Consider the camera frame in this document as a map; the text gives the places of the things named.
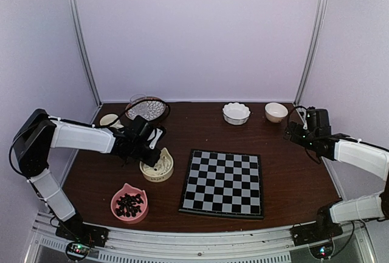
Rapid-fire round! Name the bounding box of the cream ribbed mug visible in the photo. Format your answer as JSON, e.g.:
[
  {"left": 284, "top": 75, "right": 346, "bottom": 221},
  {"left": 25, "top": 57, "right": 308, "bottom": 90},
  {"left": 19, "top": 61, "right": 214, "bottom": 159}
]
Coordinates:
[{"left": 100, "top": 114, "right": 124, "bottom": 129}]

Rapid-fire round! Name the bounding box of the cream cat-ear bowl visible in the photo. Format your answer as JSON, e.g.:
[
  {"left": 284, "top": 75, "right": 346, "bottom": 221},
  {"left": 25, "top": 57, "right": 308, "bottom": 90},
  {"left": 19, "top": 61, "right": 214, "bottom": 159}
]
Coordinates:
[{"left": 139, "top": 148, "right": 174, "bottom": 183}]

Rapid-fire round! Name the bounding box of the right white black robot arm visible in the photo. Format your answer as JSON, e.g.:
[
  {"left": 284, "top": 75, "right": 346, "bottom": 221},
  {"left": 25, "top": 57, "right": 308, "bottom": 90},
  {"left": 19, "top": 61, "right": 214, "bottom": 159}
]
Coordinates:
[{"left": 285, "top": 121, "right": 388, "bottom": 240}]

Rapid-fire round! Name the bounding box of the small cream bowl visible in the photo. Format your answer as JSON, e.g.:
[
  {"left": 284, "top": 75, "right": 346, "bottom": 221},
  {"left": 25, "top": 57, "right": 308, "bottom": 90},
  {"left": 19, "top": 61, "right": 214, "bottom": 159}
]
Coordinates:
[{"left": 264, "top": 102, "right": 289, "bottom": 123}]

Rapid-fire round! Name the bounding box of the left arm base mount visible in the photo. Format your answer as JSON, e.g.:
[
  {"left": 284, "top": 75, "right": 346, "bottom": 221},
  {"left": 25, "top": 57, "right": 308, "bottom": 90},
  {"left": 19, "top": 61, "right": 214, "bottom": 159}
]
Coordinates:
[{"left": 55, "top": 224, "right": 109, "bottom": 247}]

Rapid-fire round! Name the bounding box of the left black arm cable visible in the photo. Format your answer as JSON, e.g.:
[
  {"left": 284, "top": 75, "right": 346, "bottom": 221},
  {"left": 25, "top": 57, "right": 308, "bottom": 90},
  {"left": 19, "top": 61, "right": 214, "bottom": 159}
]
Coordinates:
[{"left": 117, "top": 98, "right": 171, "bottom": 130}]

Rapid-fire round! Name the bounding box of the patterned ceramic plate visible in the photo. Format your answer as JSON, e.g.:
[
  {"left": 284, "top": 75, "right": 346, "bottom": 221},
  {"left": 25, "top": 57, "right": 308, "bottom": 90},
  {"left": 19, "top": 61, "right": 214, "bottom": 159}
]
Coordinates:
[{"left": 125, "top": 97, "right": 167, "bottom": 121}]

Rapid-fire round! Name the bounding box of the right aluminium frame post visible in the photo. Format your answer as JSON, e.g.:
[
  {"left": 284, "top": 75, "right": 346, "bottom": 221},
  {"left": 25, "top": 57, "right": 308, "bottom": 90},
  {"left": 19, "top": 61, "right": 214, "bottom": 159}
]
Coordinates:
[{"left": 294, "top": 0, "right": 328, "bottom": 105}]

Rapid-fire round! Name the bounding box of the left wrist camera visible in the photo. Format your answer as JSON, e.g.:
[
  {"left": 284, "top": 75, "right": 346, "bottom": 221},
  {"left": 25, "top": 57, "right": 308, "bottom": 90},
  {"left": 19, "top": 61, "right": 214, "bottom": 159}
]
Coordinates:
[{"left": 147, "top": 127, "right": 166, "bottom": 149}]

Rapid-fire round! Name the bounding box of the white scalloped dish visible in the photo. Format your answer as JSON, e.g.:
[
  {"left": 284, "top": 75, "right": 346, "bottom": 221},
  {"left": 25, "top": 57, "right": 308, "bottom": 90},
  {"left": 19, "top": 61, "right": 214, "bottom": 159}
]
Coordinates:
[{"left": 222, "top": 103, "right": 251, "bottom": 126}]

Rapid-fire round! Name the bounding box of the clear drinking glass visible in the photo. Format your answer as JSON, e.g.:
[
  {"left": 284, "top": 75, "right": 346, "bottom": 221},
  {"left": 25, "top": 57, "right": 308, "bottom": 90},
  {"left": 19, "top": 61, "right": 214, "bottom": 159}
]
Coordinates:
[{"left": 130, "top": 94, "right": 147, "bottom": 115}]

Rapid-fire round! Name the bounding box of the left aluminium frame post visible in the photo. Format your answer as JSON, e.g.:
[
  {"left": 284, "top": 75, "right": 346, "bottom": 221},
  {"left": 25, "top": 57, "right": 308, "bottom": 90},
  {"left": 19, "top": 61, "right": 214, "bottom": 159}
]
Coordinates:
[{"left": 68, "top": 0, "right": 102, "bottom": 107}]

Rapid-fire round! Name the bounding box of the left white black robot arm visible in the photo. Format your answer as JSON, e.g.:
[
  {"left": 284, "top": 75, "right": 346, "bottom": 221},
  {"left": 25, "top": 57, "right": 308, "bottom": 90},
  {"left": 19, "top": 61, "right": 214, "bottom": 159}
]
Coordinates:
[{"left": 9, "top": 109, "right": 166, "bottom": 241}]

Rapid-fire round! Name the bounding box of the aluminium front rail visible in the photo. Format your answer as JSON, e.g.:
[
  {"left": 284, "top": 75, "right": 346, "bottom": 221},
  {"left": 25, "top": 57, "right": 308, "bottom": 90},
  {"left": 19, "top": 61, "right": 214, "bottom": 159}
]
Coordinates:
[{"left": 26, "top": 211, "right": 377, "bottom": 263}]

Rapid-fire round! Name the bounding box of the pile of black chess pieces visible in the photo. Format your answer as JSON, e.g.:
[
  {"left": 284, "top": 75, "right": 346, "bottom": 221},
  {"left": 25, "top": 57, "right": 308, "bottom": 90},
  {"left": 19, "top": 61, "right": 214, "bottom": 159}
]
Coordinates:
[{"left": 115, "top": 194, "right": 144, "bottom": 217}]

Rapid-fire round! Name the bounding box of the aluminium frame post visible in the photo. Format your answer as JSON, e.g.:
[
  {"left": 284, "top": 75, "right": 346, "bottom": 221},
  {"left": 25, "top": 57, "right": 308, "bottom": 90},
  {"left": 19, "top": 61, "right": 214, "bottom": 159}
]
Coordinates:
[
  {"left": 68, "top": 0, "right": 102, "bottom": 107},
  {"left": 294, "top": 0, "right": 328, "bottom": 105}
]

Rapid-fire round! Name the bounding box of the pink cat-ear bowl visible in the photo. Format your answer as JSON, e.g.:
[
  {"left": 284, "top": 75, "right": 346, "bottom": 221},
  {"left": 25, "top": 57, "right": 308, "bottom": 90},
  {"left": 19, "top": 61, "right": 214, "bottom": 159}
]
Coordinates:
[{"left": 111, "top": 183, "right": 149, "bottom": 224}]

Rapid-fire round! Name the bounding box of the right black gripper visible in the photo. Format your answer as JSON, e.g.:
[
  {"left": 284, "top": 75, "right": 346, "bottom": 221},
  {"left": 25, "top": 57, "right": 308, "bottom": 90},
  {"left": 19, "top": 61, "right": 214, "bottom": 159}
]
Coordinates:
[{"left": 283, "top": 121, "right": 318, "bottom": 151}]

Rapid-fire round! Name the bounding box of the black white chessboard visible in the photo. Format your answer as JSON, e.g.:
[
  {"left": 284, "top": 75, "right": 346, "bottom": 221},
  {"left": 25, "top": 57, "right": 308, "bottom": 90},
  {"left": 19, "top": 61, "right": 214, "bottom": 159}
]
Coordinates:
[{"left": 179, "top": 149, "right": 264, "bottom": 220}]

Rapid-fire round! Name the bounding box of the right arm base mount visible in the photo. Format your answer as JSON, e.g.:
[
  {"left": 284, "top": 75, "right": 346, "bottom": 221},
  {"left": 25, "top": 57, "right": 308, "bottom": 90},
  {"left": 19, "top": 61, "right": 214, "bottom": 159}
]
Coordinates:
[{"left": 289, "top": 223, "right": 343, "bottom": 246}]

